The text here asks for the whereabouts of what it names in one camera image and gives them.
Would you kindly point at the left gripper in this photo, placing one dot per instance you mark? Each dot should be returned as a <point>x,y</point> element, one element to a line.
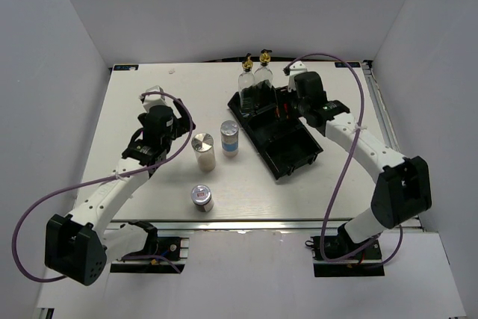
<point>182,125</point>

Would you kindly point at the red-lid brown sauce jar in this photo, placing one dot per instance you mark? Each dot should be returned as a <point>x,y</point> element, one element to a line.
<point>285,110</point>

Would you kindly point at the silver-lid white powder jar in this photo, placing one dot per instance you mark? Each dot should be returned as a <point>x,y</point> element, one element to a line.
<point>203,147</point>

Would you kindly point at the dark sauce glass bottle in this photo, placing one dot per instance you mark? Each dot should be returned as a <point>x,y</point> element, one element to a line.
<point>263,77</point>

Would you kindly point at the clear glass oil bottle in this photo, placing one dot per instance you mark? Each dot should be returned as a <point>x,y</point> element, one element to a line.
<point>246,86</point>

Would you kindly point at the blue-label spice shaker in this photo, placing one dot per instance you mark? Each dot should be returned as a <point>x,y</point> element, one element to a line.
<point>229,131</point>

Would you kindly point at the silver-lid dark spice jar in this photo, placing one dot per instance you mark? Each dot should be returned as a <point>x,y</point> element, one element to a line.
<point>201,197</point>

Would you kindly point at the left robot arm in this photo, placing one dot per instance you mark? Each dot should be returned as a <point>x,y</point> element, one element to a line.
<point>78,244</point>

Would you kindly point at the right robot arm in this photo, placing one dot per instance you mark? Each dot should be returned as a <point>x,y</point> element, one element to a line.
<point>342,128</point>

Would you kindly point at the black three-compartment tray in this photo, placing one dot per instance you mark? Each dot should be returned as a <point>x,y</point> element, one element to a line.
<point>284,146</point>

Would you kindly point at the left blue table sticker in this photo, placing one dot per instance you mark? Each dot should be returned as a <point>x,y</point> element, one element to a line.
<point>125,67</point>

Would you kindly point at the aluminium table side rail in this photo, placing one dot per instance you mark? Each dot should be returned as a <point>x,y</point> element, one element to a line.
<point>388,128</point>

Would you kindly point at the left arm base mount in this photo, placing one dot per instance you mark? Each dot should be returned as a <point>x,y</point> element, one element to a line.
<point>160,254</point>

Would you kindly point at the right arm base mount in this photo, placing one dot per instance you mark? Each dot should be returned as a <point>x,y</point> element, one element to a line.
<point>340,257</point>

